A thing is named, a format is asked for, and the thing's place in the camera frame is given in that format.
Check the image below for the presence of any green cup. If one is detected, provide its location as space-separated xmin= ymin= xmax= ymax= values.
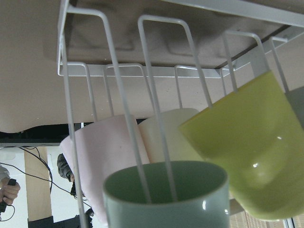
xmin=104 ymin=161 xmax=229 ymax=228

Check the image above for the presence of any cream white cup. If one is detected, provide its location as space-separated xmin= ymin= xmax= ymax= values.
xmin=138 ymin=108 xmax=203 ymax=163

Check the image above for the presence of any pink cup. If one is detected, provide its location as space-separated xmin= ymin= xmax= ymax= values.
xmin=75 ymin=115 xmax=136 ymax=228

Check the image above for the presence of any yellow cup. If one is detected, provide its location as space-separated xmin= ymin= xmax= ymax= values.
xmin=178 ymin=70 xmax=304 ymax=222

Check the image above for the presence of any white wire cup rack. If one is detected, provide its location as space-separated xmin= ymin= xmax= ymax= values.
xmin=56 ymin=0 xmax=304 ymax=228

